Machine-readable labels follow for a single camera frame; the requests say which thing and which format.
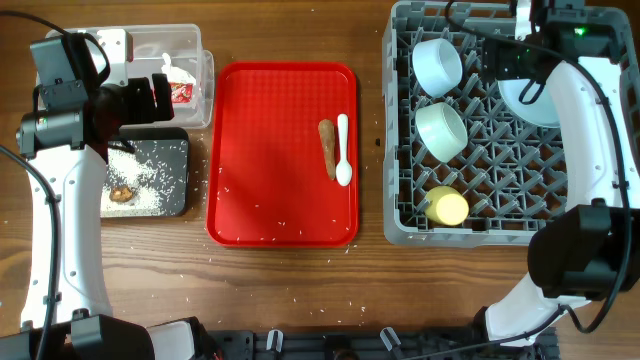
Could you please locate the white plastic spoon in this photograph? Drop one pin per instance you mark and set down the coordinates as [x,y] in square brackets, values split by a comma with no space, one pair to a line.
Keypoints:
[343,168]

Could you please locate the red snack wrapper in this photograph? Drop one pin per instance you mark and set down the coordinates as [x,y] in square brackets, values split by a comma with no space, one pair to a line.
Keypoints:
[181,93]

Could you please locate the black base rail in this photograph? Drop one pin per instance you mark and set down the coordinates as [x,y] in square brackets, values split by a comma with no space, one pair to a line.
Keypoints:
[431,343]

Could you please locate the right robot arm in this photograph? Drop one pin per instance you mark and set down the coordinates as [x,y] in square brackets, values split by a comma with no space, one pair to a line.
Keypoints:
[585,58]

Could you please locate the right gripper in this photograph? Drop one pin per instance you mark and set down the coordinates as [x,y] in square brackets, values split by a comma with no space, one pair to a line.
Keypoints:
[496,62]

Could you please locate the clear plastic waste bin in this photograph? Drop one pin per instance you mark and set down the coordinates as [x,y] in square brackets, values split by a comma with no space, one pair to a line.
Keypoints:
[183,43]

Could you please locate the black waste tray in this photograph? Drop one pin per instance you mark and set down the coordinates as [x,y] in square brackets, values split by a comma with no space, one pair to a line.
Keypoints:
[160,175]

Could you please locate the brown food scrap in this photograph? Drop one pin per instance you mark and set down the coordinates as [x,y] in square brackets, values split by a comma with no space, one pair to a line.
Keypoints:
[121,194]

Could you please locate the large pale blue plate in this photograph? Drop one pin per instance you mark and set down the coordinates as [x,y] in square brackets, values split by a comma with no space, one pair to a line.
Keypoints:
[541,113]

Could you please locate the yellow plastic cup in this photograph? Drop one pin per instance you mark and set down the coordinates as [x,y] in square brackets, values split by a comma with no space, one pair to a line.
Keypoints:
[446,206]

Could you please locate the white crumpled tissue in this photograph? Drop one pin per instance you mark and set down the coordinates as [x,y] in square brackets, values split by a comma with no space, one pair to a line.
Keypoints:
[174,73]

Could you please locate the white rice pile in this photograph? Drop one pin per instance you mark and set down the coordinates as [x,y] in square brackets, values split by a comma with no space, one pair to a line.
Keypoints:
[135,180]

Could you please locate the pale green bowl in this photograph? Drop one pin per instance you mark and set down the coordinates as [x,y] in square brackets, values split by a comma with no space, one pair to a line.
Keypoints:
[441,130]

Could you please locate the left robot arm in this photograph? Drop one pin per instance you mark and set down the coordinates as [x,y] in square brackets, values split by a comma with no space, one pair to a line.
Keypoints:
[67,314]

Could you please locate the red plastic tray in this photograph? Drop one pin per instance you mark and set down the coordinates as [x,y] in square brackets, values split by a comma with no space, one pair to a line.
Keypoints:
[268,185]

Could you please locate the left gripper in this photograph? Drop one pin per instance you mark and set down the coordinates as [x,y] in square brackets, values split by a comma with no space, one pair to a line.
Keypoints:
[143,110]

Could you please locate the brown root vegetable piece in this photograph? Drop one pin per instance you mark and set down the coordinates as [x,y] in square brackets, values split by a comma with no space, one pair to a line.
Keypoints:
[326,131]

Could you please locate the grey-blue dishwasher rack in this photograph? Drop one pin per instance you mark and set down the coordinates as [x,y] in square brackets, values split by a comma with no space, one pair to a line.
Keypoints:
[512,173]

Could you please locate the pale blue bowl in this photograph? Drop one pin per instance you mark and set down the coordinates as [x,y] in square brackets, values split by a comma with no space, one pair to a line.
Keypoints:
[437,66]

